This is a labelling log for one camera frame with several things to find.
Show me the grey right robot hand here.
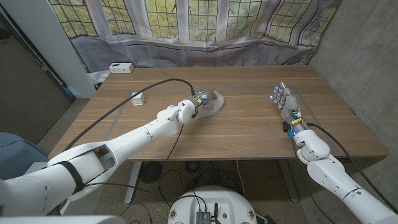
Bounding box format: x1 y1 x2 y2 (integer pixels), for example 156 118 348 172
269 81 308 138

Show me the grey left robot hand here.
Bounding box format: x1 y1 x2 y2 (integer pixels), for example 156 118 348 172
188 89 218 119

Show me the clear bubble wrap sheet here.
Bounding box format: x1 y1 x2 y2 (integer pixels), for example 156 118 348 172
194 90 225 119

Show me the small white cube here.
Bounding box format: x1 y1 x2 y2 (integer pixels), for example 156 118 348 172
130 91 146 106

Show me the printed window backdrop cloth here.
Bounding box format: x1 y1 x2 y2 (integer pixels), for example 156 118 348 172
48 0 343 74

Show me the grey table leg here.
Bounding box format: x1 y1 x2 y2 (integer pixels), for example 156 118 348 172
277 159 300 203

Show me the white power socket box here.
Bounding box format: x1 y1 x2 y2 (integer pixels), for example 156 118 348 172
108 62 135 74

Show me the round black floor fan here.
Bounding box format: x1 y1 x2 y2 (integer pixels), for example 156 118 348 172
139 161 164 184

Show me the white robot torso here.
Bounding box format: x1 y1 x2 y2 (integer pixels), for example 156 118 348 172
167 185 258 224

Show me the white table leg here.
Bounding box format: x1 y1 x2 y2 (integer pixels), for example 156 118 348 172
124 161 143 203

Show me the grey electronics box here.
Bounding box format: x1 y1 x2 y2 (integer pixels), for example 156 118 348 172
195 210 211 224

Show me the white partition panel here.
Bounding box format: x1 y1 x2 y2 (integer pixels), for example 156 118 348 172
0 0 96 99

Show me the blue fabric seat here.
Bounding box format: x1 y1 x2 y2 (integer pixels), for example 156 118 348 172
0 131 50 180

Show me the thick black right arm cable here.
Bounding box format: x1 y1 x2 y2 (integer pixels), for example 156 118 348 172
306 122 398 214

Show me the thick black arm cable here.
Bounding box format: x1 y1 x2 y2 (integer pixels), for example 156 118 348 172
306 122 398 214
63 78 196 152

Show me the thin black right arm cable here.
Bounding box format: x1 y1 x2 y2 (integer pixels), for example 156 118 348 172
289 136 336 224

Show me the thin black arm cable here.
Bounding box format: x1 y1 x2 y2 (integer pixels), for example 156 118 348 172
289 136 336 224
82 123 185 194

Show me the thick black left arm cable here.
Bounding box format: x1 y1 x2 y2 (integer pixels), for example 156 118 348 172
63 78 196 152

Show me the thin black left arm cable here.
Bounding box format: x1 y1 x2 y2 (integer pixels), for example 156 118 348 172
82 123 185 194

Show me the black floor cable bundle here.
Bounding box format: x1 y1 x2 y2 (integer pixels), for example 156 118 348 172
185 160 237 194

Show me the white floor cable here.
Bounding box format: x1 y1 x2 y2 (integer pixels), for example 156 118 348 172
235 160 246 197

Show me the thin black torso cable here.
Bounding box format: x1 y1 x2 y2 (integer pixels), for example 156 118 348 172
158 169 208 213

